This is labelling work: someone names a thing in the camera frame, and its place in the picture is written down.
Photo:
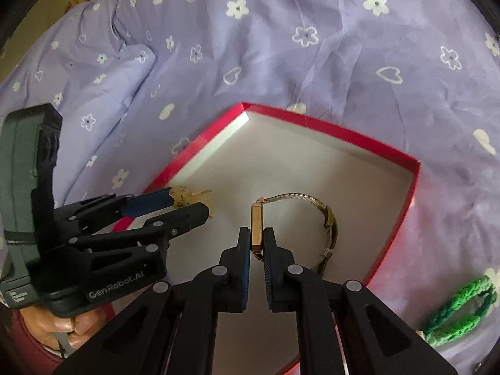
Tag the gold wristwatch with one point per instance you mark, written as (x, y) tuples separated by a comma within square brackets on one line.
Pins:
[(257, 218)]

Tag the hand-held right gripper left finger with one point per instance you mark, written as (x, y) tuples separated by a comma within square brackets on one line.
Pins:
[(245, 269)]

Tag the beige hair claw clip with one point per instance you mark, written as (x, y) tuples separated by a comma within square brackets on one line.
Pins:
[(181, 195)]

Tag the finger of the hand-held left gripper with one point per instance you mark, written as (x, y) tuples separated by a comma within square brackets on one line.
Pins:
[(187, 216), (150, 203)]

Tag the purple flower print blanket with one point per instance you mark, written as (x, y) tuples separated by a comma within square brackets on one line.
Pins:
[(273, 47)]

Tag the person's left hand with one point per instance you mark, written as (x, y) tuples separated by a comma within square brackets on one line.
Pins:
[(74, 326)]

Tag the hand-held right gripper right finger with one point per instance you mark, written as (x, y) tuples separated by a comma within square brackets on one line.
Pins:
[(267, 273)]

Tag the red cardboard box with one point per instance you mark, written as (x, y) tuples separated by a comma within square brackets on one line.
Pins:
[(312, 172)]

